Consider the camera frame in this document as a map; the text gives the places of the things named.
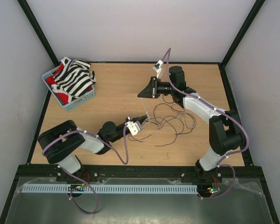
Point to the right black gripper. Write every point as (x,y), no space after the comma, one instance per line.
(151,91)

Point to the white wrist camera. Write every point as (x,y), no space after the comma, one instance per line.
(133,125)
(158,69)

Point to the red cloth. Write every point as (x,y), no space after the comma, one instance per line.
(62,95)

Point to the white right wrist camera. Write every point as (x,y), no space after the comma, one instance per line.
(158,69)

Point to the white zip tie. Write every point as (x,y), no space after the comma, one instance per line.
(145,109)

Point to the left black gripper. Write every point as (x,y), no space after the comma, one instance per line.
(141,120)

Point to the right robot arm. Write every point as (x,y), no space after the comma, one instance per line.
(226,134)

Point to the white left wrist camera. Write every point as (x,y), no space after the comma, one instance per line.
(133,125)

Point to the light blue plastic basket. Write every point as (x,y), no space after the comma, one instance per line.
(74,103)

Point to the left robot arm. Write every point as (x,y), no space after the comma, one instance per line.
(59,142)

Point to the light blue slotted cable duct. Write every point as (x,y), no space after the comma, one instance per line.
(111,189)

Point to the zebra striped cloth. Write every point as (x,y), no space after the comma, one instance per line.
(76,78)

